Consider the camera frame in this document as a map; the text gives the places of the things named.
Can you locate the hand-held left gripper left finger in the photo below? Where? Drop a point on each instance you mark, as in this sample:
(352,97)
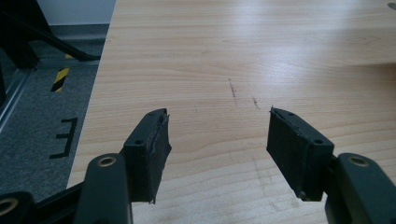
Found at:
(146,158)

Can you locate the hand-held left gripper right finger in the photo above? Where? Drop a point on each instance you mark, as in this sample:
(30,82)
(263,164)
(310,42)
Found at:
(299,155)

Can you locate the black floor tape marking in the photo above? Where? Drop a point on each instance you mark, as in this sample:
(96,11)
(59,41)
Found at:
(66,137)

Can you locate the yellow black striped floor tape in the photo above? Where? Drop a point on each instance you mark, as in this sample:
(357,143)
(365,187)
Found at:
(60,79)

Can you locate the black metal stand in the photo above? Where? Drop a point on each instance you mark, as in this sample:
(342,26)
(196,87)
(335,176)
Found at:
(34,34)

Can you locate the aluminium floor rail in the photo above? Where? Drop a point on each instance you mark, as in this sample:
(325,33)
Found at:
(14,90)

